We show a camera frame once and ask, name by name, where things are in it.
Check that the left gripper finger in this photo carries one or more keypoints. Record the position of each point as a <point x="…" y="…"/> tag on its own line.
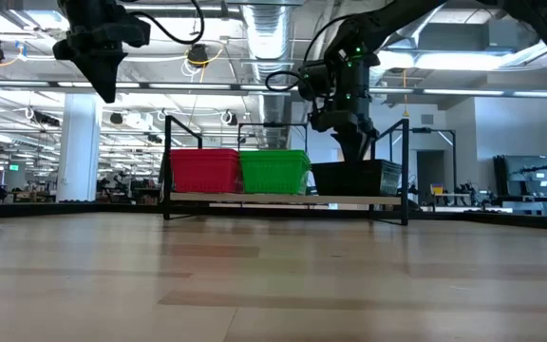
<point x="112" y="71"/>
<point x="92" y="71"/>

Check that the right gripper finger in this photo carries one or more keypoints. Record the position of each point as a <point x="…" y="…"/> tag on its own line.
<point x="363" y="145"/>
<point x="348" y="145"/>

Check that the black plastic basket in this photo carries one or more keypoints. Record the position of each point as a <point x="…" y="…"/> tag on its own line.
<point x="349" y="180"/>

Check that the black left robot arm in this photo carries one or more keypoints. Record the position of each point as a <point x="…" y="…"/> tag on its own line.
<point x="90" y="9"/>

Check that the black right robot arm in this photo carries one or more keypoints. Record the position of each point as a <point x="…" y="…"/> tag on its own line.
<point x="356" y="71"/>

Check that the white building pillar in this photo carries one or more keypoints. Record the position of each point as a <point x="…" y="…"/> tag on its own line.
<point x="79" y="152"/>

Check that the black equipment stand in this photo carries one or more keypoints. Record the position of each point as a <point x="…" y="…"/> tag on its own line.
<point x="520" y="176"/>

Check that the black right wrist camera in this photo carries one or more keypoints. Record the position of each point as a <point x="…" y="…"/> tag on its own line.
<point x="316" y="78"/>

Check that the black metal background frame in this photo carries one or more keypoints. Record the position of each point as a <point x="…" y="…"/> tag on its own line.
<point x="273" y="124"/>

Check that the silver air duct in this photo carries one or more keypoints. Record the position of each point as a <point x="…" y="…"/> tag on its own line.
<point x="269" y="47"/>

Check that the black frame wooden board shelf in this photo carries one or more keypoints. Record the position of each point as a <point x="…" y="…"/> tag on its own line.
<point x="254" y="198"/>

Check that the black aluminium table frame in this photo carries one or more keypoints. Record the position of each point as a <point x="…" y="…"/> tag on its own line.
<point x="64" y="210"/>

